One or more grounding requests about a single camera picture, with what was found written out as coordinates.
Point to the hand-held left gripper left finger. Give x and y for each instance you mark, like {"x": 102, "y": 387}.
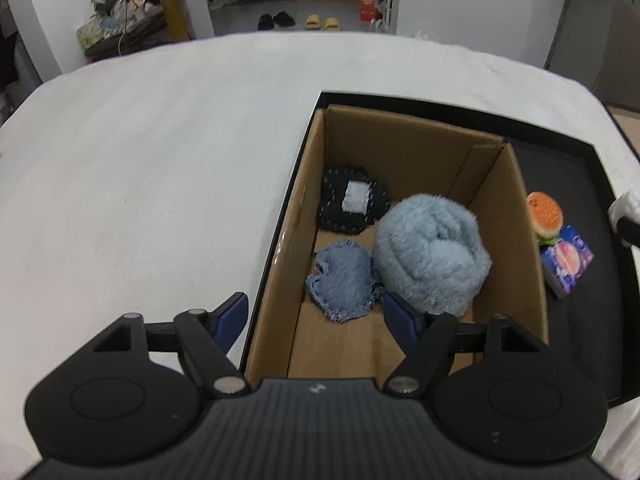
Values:
{"x": 230, "y": 317}

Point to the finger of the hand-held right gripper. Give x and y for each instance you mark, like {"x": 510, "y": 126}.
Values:
{"x": 629, "y": 234}

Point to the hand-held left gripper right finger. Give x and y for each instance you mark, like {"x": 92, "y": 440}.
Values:
{"x": 400, "y": 317}

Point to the white soft object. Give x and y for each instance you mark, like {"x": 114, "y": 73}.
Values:
{"x": 625, "y": 206}

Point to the brown cardboard box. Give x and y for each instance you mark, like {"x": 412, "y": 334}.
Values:
{"x": 350, "y": 340}

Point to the blue denim plush toy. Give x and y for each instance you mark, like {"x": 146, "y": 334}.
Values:
{"x": 342, "y": 280}

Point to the light blue fluffy towel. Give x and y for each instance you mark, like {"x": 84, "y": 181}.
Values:
{"x": 430, "y": 255}

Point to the black shallow tray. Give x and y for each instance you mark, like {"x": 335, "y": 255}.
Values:
{"x": 590, "y": 320}

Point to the black denim plush toy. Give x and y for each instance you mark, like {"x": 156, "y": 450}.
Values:
{"x": 335, "y": 205}

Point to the purple snack packet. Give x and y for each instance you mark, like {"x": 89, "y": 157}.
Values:
{"x": 567, "y": 260}

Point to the burger plush toy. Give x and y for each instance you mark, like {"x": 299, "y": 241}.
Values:
{"x": 545, "y": 212}

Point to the grey leaning panel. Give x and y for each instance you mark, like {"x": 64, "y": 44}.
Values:
{"x": 620, "y": 45}

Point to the grey door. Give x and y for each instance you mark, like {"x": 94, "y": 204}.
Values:
{"x": 570, "y": 10}

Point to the black slipper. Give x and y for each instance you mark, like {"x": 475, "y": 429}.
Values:
{"x": 266, "y": 21}
{"x": 284, "y": 19}

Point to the yellow slipper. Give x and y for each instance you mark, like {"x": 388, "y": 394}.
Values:
{"x": 332, "y": 23}
{"x": 313, "y": 21}

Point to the pile of bags and clutter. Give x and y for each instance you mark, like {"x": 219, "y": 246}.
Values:
{"x": 120, "y": 20}

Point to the yellow round table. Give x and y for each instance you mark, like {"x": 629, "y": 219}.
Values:
{"x": 170, "y": 5}

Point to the orange carton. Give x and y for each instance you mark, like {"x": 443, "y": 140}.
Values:
{"x": 370, "y": 0}

